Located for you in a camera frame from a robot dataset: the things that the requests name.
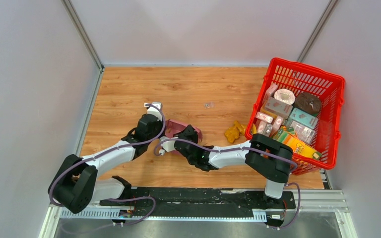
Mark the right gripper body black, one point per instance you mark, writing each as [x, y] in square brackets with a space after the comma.
[191, 161]

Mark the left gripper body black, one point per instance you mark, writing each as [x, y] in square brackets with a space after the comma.
[158, 128]

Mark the pink paper box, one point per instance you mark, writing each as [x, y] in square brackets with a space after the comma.
[175, 126]

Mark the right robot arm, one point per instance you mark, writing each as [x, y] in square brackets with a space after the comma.
[268, 157]

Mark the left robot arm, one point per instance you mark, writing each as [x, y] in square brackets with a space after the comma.
[76, 183]

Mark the green snack box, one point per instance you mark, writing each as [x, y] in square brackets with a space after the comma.
[284, 134]

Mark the pink grey snack box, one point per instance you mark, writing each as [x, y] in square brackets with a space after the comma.
[278, 108]

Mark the teal snack box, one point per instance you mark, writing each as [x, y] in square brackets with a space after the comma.
[303, 118]

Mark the small clear plastic bag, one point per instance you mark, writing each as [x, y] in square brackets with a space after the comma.
[209, 105]

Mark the yellow fried food toy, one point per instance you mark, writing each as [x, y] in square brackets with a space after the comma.
[235, 131]

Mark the orange juice carton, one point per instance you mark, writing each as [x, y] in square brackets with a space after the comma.
[301, 148]

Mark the pink white roll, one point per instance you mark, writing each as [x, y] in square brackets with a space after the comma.
[285, 96]

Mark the brown chocolate donut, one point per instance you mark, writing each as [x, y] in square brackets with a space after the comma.
[308, 103]

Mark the red plastic basket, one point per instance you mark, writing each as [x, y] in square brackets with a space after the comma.
[328, 87]

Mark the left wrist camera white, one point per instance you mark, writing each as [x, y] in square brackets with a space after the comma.
[154, 109]

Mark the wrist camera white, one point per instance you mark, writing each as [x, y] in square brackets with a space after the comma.
[167, 145]
[154, 109]

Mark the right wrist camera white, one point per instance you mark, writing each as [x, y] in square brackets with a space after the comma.
[167, 145]

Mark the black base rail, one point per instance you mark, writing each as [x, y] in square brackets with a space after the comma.
[211, 205]

